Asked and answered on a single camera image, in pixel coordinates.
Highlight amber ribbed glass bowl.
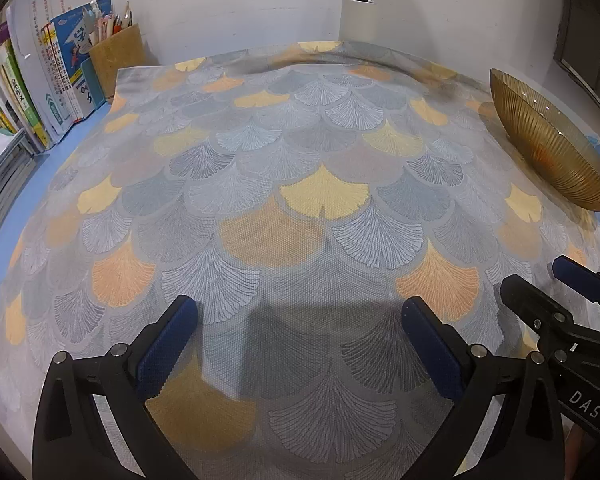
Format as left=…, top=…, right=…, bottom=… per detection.
left=490, top=68, right=600, bottom=211

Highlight grey stacked folders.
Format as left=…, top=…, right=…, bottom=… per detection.
left=0, top=130, right=35, bottom=225

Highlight ginkgo pattern table mat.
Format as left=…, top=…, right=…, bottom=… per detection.
left=0, top=42, right=600, bottom=479

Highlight green white book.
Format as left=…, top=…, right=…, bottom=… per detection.
left=0, top=39, right=53, bottom=152

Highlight cork pencil holder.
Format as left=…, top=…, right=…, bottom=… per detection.
left=83, top=0, right=150, bottom=103

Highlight blue white book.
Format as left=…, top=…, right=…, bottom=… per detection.
left=43, top=3, right=105, bottom=122

